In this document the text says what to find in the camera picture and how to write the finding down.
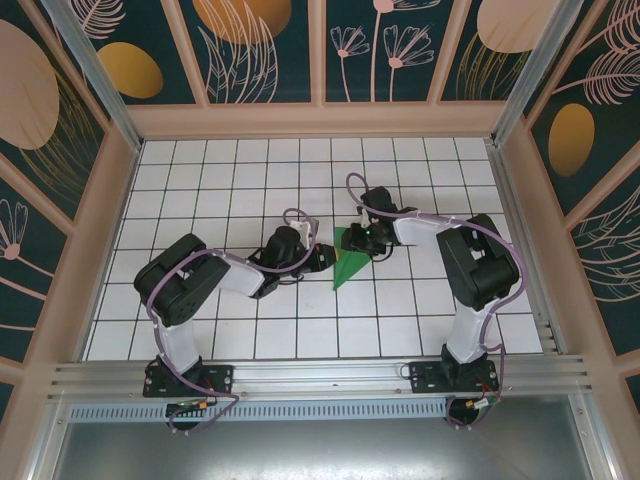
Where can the dark panel with three flowers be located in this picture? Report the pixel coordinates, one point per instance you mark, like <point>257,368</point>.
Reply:
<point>360,75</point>

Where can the dark panel with single flower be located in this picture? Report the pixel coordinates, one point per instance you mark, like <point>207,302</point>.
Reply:
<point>20,280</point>

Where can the small electronics connector board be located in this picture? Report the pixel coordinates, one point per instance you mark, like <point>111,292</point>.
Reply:
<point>480,404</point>
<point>192,406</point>

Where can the aluminium mounting rail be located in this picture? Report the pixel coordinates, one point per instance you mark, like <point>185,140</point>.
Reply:
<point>320,375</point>

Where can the aluminium corner post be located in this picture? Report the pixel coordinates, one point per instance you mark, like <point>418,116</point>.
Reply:
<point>105,90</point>
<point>532,75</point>

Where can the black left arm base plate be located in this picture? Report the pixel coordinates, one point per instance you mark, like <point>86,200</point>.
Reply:
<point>220,377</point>

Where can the dark panel with leaf outlines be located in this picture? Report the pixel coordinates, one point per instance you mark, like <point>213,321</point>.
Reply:
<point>610,250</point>

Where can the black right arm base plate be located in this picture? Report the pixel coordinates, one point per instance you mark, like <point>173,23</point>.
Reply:
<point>425,377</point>

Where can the aluminium frame strut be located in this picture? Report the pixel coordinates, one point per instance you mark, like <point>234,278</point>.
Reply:
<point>47,442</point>
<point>595,440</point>

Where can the dark panel with golden lines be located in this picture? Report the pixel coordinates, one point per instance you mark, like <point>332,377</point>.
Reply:
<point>30,100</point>

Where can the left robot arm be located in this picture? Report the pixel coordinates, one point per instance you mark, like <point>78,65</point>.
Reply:
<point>175,290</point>

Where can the aluminium side rail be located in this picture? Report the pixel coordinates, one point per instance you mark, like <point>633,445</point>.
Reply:
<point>520,240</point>

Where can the dark panel oval and feather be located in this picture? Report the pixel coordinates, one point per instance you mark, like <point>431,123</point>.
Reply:
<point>570,140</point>

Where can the dark panel orange circle leaves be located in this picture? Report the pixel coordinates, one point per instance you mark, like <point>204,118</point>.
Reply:
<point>240,30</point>

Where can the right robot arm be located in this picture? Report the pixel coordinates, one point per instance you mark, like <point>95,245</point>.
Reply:
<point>480,270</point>

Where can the grey metal sheet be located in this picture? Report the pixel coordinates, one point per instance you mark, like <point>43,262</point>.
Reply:
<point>320,450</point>

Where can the dark panel with cream circle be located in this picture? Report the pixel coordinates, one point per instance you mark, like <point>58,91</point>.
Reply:
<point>500,30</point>

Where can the dark panel golden oval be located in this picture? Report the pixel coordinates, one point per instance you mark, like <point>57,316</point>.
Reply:
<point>130,70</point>

